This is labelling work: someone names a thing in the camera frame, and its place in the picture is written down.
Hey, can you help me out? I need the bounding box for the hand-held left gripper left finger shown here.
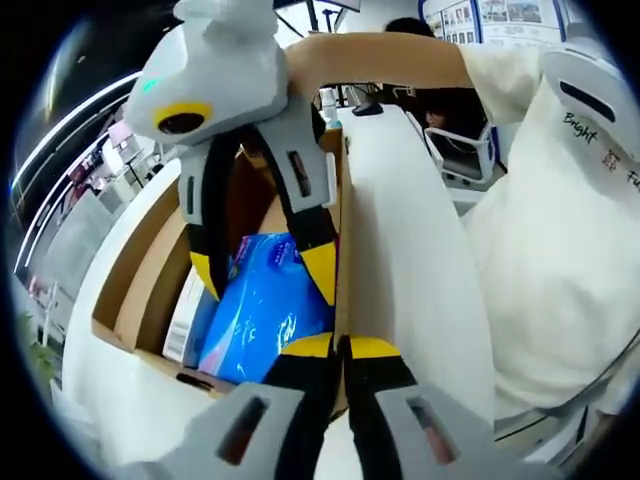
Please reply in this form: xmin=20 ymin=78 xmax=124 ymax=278
xmin=143 ymin=333 xmax=336 ymax=480

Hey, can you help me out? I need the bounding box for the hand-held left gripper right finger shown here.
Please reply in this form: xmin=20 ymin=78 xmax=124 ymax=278
xmin=339 ymin=333 xmax=507 ymax=480

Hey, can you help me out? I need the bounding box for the brown cardboard shoe box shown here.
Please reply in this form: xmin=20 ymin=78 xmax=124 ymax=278
xmin=91 ymin=127 xmax=351 ymax=416

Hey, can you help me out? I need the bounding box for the blue tissue pack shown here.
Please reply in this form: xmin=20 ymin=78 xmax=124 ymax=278
xmin=197 ymin=230 xmax=341 ymax=385

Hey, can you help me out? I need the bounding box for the white blue small carton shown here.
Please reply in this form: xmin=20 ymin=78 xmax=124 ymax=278
xmin=162 ymin=267 xmax=209 ymax=366

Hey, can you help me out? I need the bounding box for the white office chair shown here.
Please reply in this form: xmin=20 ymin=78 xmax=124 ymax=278
xmin=424 ymin=122 xmax=500 ymax=187

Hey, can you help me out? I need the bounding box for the person's white chair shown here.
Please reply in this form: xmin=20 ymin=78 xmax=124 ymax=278
xmin=494 ymin=399 xmax=606 ymax=454

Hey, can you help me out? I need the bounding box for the potted green plant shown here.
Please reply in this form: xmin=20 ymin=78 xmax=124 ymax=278
xmin=19 ymin=309 xmax=61 ymax=391

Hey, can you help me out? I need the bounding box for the white chest device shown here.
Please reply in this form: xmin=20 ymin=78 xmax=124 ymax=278
xmin=542 ymin=42 xmax=640 ymax=126

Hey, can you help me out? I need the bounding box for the blue white wall poster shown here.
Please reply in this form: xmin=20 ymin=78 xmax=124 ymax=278
xmin=423 ymin=0 xmax=569 ymax=47

